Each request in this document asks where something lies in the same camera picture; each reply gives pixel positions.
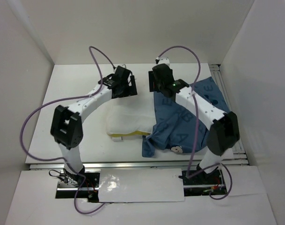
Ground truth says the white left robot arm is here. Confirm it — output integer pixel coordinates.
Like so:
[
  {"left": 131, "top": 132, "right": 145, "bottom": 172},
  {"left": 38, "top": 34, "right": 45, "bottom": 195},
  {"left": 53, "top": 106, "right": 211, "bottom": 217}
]
[{"left": 51, "top": 65, "right": 137, "bottom": 187}]

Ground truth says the white pillow yellow underside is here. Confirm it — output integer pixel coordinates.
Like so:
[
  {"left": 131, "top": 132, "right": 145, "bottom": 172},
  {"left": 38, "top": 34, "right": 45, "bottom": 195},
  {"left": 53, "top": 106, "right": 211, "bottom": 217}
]
[{"left": 106, "top": 103, "right": 156, "bottom": 141}]

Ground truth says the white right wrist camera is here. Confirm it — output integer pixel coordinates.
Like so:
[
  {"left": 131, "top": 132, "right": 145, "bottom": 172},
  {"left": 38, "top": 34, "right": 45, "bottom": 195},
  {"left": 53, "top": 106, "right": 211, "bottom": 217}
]
[{"left": 155, "top": 57, "right": 170, "bottom": 66}]

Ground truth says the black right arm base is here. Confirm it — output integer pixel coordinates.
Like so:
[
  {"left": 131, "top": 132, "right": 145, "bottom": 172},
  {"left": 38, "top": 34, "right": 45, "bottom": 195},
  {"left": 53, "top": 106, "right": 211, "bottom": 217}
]
[{"left": 179, "top": 169, "right": 227, "bottom": 197}]

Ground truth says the white glossy cover sheet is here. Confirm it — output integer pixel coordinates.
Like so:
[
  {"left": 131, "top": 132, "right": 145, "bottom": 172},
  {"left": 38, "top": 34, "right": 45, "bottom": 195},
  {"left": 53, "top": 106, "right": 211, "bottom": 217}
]
[{"left": 98, "top": 168, "right": 185, "bottom": 203}]

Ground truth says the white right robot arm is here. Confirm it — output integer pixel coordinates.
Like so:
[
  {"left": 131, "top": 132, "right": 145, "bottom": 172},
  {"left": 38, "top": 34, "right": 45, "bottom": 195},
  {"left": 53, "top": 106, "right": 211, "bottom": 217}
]
[{"left": 151, "top": 63, "right": 240, "bottom": 184}]

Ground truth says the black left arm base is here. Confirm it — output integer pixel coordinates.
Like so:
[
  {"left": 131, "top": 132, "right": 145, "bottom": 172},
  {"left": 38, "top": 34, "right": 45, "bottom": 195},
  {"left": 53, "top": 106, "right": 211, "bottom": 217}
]
[{"left": 49, "top": 169, "right": 100, "bottom": 203}]

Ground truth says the blue printed pillowcase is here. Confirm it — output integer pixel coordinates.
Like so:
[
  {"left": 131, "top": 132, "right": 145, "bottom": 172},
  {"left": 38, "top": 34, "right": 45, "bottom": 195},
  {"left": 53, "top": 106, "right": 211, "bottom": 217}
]
[{"left": 142, "top": 77, "right": 230, "bottom": 158}]

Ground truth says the aluminium front rail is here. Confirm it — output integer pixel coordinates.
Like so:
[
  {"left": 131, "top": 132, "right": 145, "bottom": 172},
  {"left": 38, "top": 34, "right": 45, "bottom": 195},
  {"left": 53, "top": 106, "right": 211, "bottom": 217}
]
[{"left": 29, "top": 158, "right": 249, "bottom": 170}]

